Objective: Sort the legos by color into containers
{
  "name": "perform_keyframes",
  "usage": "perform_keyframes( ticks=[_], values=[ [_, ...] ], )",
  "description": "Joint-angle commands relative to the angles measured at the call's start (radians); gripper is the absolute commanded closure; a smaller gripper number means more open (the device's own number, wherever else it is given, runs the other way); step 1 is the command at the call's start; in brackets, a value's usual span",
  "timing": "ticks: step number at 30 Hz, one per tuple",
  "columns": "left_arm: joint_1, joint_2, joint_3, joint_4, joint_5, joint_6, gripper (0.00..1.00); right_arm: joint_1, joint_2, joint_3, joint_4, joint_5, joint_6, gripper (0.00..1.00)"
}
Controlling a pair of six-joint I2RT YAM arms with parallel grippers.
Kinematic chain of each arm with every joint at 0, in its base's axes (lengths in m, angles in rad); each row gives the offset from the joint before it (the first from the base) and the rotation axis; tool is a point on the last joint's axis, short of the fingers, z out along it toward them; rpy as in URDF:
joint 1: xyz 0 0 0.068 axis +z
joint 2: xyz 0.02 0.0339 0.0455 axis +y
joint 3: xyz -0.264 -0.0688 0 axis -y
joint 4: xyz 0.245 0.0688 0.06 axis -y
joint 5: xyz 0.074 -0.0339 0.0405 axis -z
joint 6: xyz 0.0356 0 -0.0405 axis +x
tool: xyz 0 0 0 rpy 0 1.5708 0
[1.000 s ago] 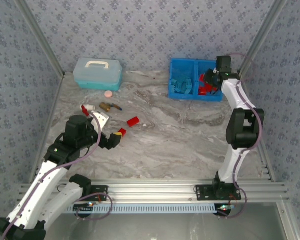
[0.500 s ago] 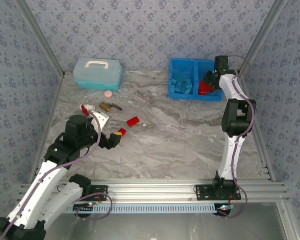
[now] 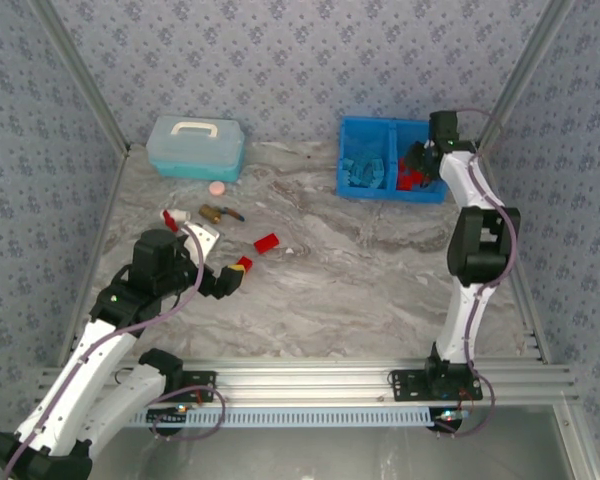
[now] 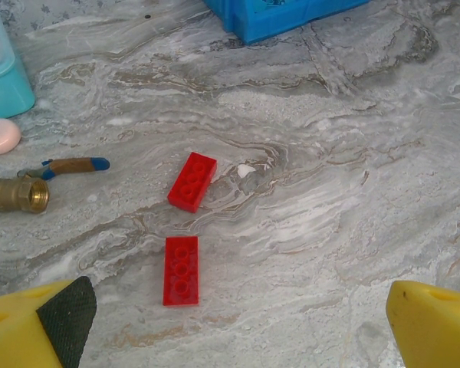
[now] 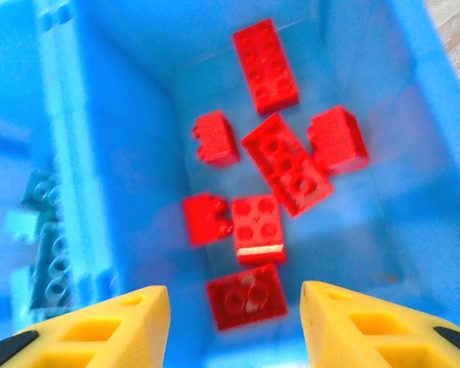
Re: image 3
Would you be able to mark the red and white bottle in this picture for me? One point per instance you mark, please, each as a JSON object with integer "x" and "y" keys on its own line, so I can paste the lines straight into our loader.
{"x": 180, "y": 215}

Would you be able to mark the blue divided plastic bin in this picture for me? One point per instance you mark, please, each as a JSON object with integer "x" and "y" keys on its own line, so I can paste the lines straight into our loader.
{"x": 365, "y": 135}

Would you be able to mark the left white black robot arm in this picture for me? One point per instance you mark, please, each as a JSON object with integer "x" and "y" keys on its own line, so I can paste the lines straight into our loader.
{"x": 80, "y": 360}

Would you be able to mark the aluminium frame leg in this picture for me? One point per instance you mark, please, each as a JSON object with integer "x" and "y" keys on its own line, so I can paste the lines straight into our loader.
{"x": 580, "y": 440}

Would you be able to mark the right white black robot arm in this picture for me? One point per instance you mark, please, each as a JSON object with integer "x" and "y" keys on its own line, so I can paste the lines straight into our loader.
{"x": 462, "y": 310}

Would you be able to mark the small lit circuit board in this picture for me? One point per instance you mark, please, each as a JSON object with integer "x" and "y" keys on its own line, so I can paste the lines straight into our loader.
{"x": 181, "y": 409}
{"x": 452, "y": 414}

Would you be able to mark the aluminium corner post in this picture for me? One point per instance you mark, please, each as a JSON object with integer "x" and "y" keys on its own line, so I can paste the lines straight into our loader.
{"x": 525, "y": 75}
{"x": 80, "y": 75}

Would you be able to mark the aluminium side rail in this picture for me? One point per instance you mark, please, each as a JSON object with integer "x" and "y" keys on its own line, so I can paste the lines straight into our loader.
{"x": 530, "y": 310}
{"x": 92, "y": 250}

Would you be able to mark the blue stepped lego piece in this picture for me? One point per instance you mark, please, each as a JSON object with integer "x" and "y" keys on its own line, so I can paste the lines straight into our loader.
{"x": 357, "y": 180}

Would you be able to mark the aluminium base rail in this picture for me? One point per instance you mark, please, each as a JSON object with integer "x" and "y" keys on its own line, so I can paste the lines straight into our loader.
{"x": 305, "y": 380}

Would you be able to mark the pink round disc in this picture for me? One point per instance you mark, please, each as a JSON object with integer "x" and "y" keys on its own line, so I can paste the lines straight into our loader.
{"x": 216, "y": 188}

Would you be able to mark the brass fitting with pen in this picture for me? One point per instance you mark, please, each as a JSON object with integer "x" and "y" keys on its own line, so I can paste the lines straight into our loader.
{"x": 210, "y": 212}

